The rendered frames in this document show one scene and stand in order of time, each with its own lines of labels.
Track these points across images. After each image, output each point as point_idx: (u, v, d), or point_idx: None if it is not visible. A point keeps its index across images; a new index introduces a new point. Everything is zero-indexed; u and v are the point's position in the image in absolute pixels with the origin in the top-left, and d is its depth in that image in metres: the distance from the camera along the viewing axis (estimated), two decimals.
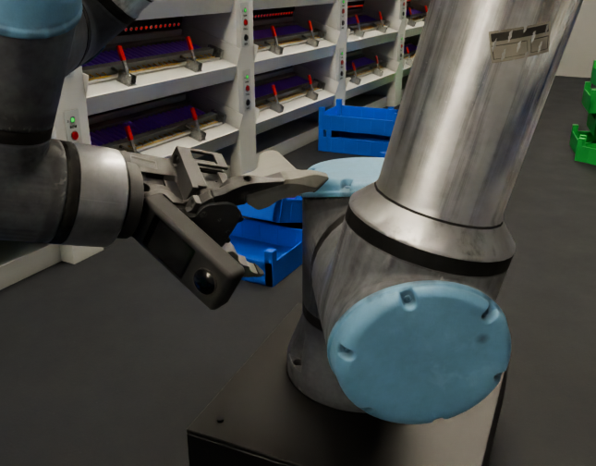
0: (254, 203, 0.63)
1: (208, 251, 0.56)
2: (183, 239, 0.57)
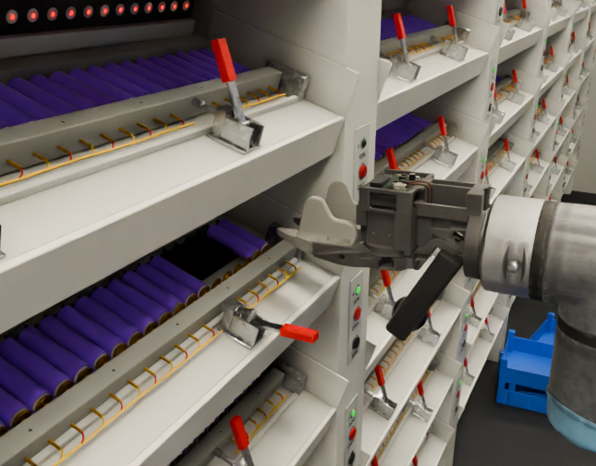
0: None
1: None
2: None
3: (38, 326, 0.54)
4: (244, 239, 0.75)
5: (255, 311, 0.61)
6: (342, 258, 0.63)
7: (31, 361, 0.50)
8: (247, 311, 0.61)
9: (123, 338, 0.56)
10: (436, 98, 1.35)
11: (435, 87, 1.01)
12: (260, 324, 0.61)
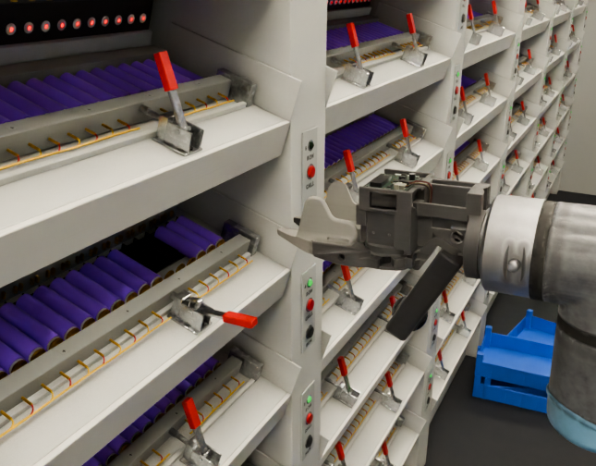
0: None
1: None
2: None
3: None
4: (200, 235, 0.81)
5: (201, 300, 0.67)
6: (342, 258, 0.63)
7: None
8: (193, 300, 0.67)
9: (76, 324, 0.62)
10: (404, 101, 1.41)
11: (392, 91, 1.06)
12: (205, 312, 0.67)
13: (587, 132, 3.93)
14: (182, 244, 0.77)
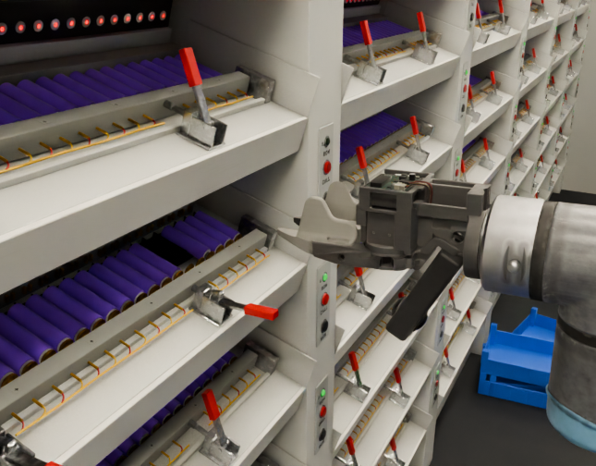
0: None
1: None
2: None
3: (26, 303, 0.61)
4: (218, 229, 0.82)
5: (223, 292, 0.68)
6: (342, 258, 0.63)
7: (19, 333, 0.57)
8: (215, 292, 0.68)
9: (102, 314, 0.63)
10: (412, 99, 1.42)
11: (403, 89, 1.08)
12: (226, 304, 0.68)
13: (589, 131, 3.95)
14: (200, 239, 0.79)
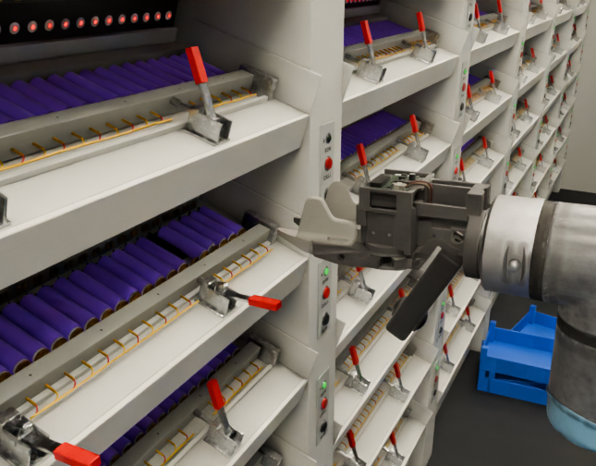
0: None
1: None
2: None
3: (37, 294, 0.63)
4: (222, 225, 0.84)
5: (227, 284, 0.70)
6: (342, 258, 0.63)
7: (31, 322, 0.59)
8: (220, 284, 0.70)
9: (110, 305, 0.65)
10: (412, 98, 1.44)
11: (403, 88, 1.10)
12: (231, 295, 0.70)
13: (589, 130, 3.97)
14: (205, 233, 0.81)
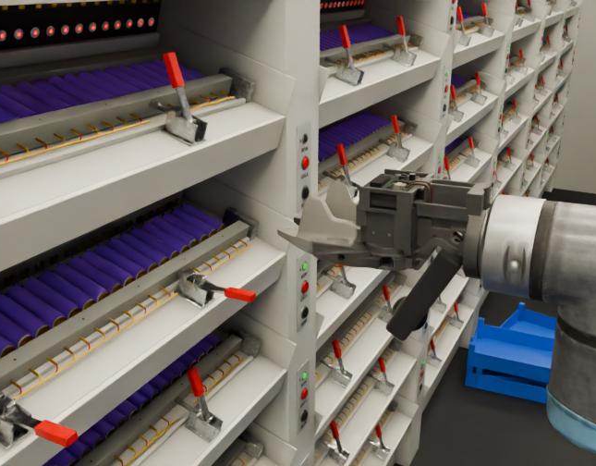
0: None
1: None
2: None
3: (23, 286, 0.67)
4: (203, 221, 0.88)
5: (205, 276, 0.74)
6: (342, 258, 0.63)
7: (18, 311, 0.63)
8: (198, 276, 0.74)
9: (92, 296, 0.69)
10: (395, 99, 1.48)
11: (383, 90, 1.13)
12: (209, 288, 0.74)
13: (581, 131, 4.00)
14: (187, 228, 0.84)
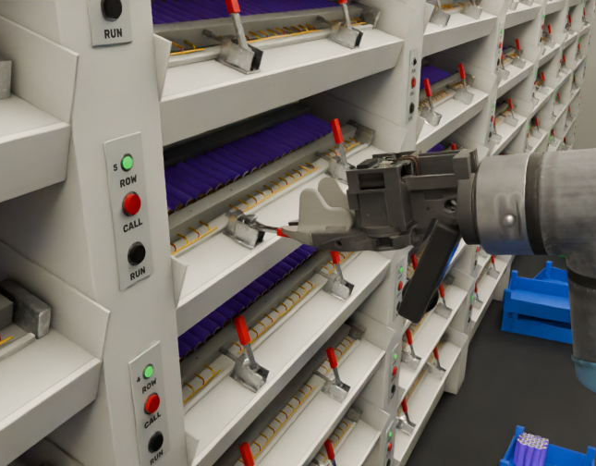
0: None
1: None
2: (449, 263, 0.65)
3: (212, 153, 0.87)
4: (322, 125, 1.08)
5: (338, 164, 0.95)
6: (340, 245, 0.63)
7: (217, 165, 0.83)
8: None
9: None
10: (456, 55, 1.68)
11: (459, 35, 1.33)
12: (341, 158, 0.94)
13: None
14: (313, 128, 1.04)
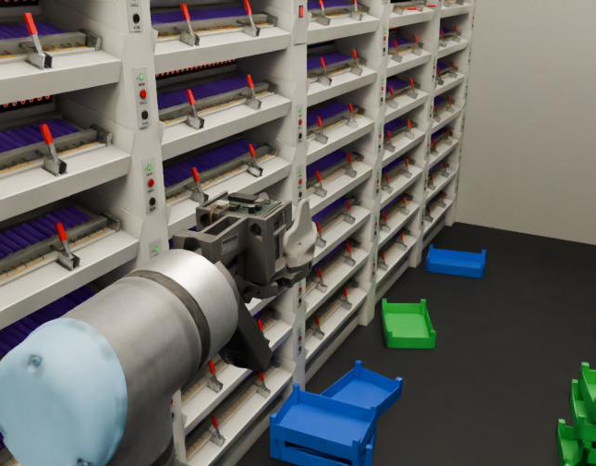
0: None
1: (257, 352, 0.60)
2: (241, 343, 0.58)
3: None
4: None
5: None
6: None
7: None
8: None
9: None
10: (101, 192, 1.41)
11: None
12: None
13: (479, 165, 3.94)
14: None
